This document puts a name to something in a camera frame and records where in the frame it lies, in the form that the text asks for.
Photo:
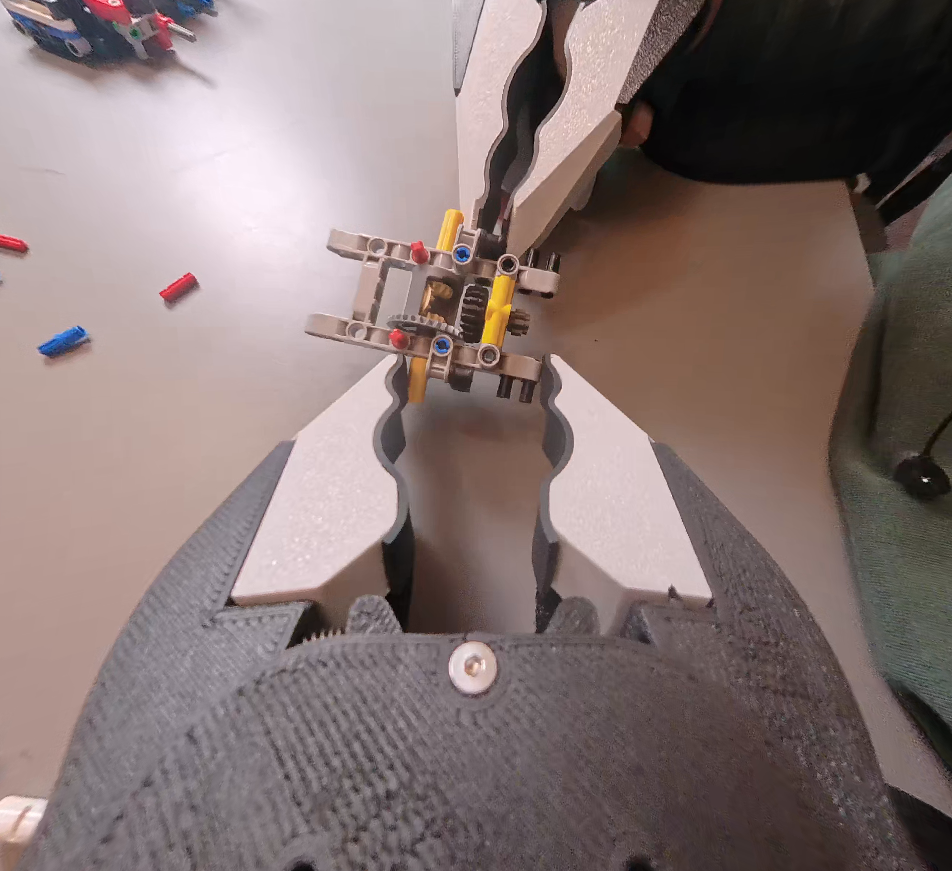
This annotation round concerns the small grey lego differential assembly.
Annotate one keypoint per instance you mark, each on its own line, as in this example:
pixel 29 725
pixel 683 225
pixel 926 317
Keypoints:
pixel 372 253

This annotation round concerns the red lego pin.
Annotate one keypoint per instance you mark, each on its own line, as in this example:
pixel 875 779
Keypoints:
pixel 13 244
pixel 178 288

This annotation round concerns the person's right hand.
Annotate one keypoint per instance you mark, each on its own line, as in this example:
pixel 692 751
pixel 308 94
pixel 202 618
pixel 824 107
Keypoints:
pixel 638 123

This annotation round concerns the person's right forearm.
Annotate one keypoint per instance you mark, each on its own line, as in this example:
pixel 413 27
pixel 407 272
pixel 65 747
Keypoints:
pixel 803 52

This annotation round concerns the blue lego pin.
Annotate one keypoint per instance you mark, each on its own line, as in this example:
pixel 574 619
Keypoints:
pixel 63 341

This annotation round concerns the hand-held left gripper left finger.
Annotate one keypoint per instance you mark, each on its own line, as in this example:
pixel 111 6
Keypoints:
pixel 320 514

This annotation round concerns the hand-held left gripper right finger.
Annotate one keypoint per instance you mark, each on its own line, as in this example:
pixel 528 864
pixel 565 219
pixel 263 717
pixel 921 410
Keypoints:
pixel 625 521

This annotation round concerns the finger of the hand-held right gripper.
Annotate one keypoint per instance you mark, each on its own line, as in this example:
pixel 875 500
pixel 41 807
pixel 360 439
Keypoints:
pixel 602 67
pixel 487 67

